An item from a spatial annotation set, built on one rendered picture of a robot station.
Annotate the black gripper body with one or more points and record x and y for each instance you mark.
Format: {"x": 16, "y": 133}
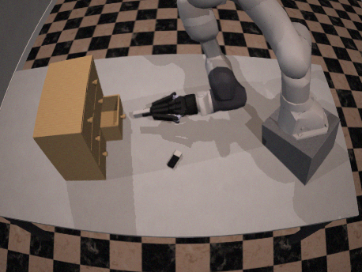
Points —
{"x": 187, "y": 104}

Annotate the brown wooden drawer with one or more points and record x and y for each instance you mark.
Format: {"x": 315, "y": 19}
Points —
{"x": 102, "y": 155}
{"x": 96, "y": 138}
{"x": 112, "y": 116}
{"x": 92, "y": 82}
{"x": 98, "y": 102}
{"x": 87, "y": 117}

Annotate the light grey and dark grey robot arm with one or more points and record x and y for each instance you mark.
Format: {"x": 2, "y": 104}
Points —
{"x": 300, "y": 115}

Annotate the tan wooden chest of drawers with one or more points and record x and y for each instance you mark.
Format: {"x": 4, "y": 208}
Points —
{"x": 59, "y": 119}

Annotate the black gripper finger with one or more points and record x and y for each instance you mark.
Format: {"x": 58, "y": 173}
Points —
{"x": 163, "y": 103}
{"x": 157, "y": 114}

